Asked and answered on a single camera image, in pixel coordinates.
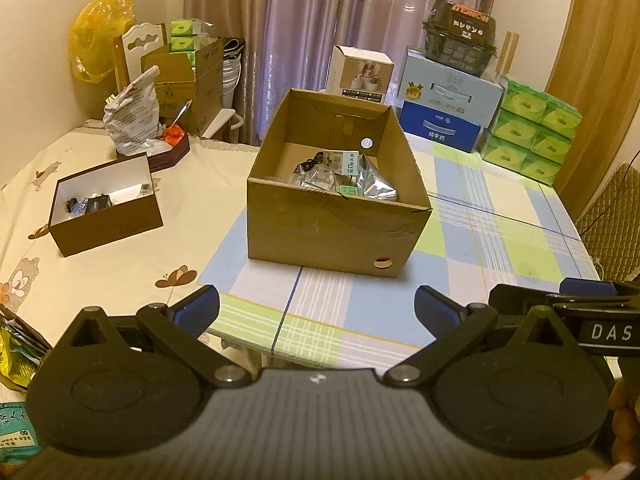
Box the silver green foil bag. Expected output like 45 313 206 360
344 155 398 202

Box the black cable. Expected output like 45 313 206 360
293 156 326 175

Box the green carton box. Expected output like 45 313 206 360
336 184 361 196

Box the long white ointment box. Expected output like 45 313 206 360
326 151 359 177

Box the person right hand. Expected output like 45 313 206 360
608 377 639 466

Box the brown quilted chair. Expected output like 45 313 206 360
577 162 639 282

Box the checkered tablecloth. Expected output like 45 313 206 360
200 136 598 370

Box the brown shoe box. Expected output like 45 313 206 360
48 155 163 257

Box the large cardboard box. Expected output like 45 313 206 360
246 89 432 278

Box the green tissue pack bundle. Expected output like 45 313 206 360
480 74 582 185

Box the snack packets pile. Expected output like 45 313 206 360
1 304 51 476

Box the dark red tray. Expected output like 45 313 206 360
115 130 190 174

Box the dark blue milk box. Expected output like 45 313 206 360
399 101 483 153

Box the white printed plastic bag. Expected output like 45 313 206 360
103 65 163 148

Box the light blue milk carton box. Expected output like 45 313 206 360
397 47 503 128

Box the background cardboard box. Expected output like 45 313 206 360
141 38 224 136

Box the dark noodle bowl pack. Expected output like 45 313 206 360
422 0 497 77

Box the white product box with photo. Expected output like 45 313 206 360
326 46 394 103

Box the white carved chair back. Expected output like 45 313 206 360
113 21 167 91

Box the yellow plastic bag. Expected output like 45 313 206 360
67 0 134 84

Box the purple curtain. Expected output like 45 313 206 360
183 0 494 144

